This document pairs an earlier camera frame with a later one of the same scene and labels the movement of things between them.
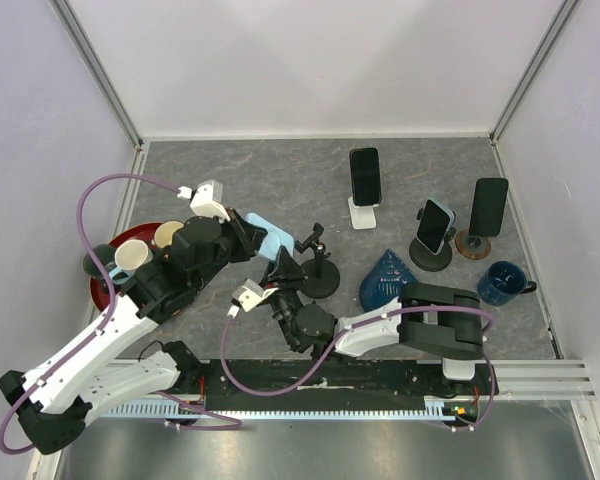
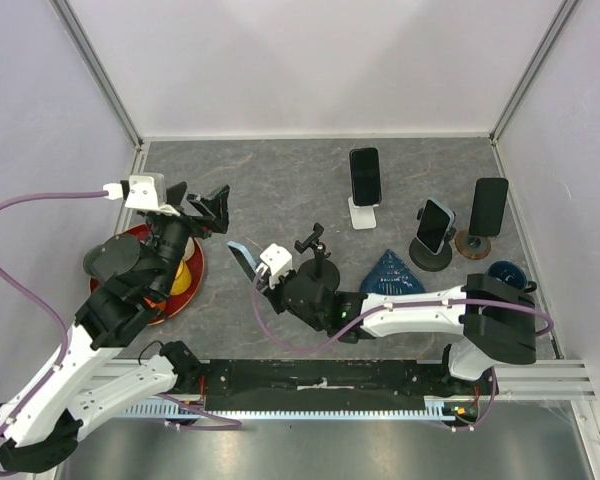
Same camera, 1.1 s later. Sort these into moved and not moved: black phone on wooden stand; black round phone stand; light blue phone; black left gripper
Moved: black left gripper; light blue phone
Not moved: black phone on wooden stand; black round phone stand
